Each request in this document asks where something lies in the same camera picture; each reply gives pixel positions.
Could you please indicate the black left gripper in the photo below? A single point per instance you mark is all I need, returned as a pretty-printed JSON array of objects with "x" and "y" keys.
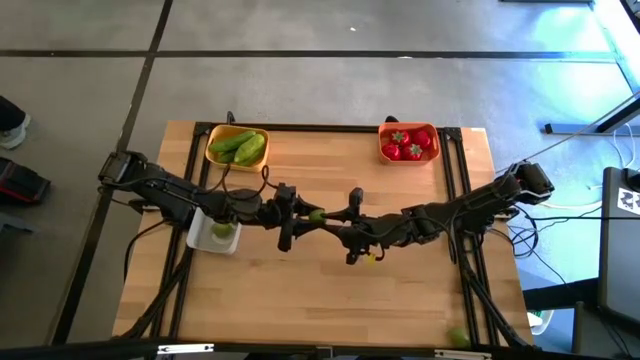
[{"x": 285, "y": 215}]

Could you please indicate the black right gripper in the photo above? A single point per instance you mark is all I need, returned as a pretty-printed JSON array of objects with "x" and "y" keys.
[{"x": 370, "y": 235}]

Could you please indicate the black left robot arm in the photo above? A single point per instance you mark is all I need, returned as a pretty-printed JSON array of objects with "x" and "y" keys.
[{"x": 175, "y": 192}]

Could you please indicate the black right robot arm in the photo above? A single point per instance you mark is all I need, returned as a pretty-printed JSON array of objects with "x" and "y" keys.
[{"x": 480, "y": 202}]

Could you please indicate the orange plastic basket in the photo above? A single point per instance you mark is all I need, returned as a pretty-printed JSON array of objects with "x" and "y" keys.
[{"x": 407, "y": 163}]

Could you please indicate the white plastic basket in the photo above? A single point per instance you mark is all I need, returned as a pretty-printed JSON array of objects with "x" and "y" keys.
[{"x": 205, "y": 240}]

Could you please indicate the yellow plastic basket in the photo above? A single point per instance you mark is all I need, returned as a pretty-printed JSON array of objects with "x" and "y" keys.
[{"x": 235, "y": 128}]

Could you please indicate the black clamp knob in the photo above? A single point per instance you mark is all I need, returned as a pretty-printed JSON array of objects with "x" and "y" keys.
[
  {"x": 230, "y": 116},
  {"x": 391, "y": 119}
]

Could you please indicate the white plastic container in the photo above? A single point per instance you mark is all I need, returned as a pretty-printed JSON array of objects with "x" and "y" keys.
[{"x": 540, "y": 320}]

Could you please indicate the black desk leg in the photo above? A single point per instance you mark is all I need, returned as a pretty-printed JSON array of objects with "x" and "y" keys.
[{"x": 575, "y": 129}]

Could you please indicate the black desk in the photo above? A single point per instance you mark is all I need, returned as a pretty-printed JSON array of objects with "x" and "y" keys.
[{"x": 620, "y": 260}]

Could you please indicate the red and black bag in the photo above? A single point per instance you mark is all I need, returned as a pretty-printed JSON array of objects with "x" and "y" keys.
[{"x": 20, "y": 182}]

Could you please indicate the white black marker paper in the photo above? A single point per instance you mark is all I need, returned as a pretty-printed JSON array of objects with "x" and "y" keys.
[{"x": 629, "y": 200}]

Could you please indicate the grey metal floor piece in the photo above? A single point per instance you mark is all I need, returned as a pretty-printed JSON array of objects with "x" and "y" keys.
[{"x": 12, "y": 223}]

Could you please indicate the person's leg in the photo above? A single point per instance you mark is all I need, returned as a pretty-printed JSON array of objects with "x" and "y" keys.
[{"x": 12, "y": 132}]

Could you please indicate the black aluminium table frame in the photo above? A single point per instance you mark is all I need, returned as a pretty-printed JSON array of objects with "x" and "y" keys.
[{"x": 320, "y": 128}]

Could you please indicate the silver metal bracket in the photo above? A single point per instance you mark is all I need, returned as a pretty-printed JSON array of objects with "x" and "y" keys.
[
  {"x": 185, "y": 348},
  {"x": 462, "y": 354}
]

